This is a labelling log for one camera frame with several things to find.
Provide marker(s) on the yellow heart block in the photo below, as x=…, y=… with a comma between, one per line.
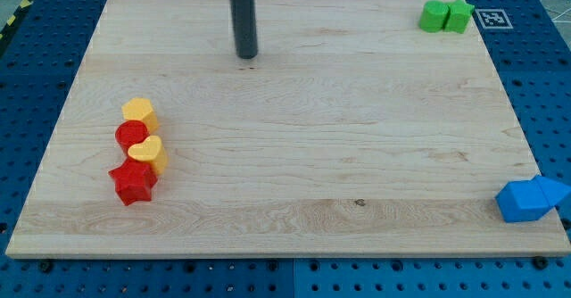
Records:
x=152, y=152

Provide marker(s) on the red star block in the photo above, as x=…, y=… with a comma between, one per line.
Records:
x=134, y=181

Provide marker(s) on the blue cube block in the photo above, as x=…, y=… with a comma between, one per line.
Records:
x=522, y=201

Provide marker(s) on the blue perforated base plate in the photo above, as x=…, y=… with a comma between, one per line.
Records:
x=37, y=68

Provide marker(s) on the light wooden board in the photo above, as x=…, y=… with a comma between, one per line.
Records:
x=353, y=133

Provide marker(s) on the green star block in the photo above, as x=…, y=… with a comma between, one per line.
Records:
x=460, y=13

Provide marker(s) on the green cylinder block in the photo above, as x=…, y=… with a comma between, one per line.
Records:
x=434, y=15

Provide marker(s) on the yellow black hazard tape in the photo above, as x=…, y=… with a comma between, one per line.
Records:
x=15, y=20

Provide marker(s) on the yellow hexagon block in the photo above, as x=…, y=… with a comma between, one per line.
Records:
x=139, y=108

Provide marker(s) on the blue triangular block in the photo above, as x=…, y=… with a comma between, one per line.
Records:
x=554, y=191

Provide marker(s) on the red cylinder block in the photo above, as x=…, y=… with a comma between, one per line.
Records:
x=129, y=133

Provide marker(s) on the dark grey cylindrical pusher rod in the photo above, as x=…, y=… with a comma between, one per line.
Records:
x=244, y=28

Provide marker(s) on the black white fiducial marker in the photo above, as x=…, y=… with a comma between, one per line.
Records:
x=493, y=19

